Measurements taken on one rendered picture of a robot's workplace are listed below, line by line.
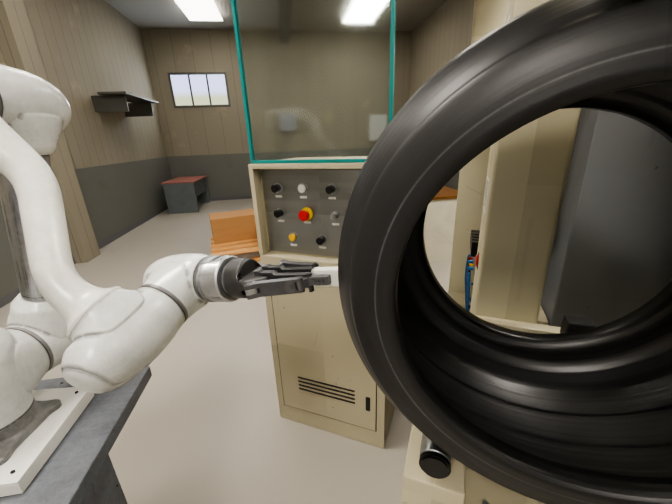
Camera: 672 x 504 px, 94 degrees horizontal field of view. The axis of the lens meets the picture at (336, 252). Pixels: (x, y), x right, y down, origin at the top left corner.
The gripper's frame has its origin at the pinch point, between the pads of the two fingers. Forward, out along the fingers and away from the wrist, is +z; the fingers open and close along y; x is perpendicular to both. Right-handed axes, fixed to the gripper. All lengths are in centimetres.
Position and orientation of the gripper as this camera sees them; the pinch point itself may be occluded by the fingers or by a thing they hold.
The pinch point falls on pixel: (333, 276)
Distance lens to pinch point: 51.6
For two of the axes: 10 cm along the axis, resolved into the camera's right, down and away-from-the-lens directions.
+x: 1.7, 9.4, 2.8
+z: 9.2, -0.5, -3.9
